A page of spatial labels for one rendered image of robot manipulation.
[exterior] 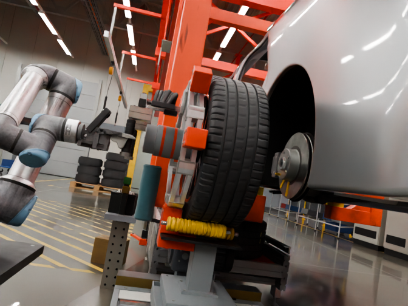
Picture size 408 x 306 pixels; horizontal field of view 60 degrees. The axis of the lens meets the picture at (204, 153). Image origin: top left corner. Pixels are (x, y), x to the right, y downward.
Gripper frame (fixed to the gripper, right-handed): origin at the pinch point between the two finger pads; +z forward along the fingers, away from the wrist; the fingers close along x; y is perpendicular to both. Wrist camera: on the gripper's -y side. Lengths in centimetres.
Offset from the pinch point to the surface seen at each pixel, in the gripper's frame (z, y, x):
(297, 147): 75, -11, -15
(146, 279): 19, 70, -58
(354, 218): 267, 25, -253
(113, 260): -1, 66, -74
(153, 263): 22, 64, -71
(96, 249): -16, 73, -127
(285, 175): 71, 4, -14
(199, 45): 25, -66, -61
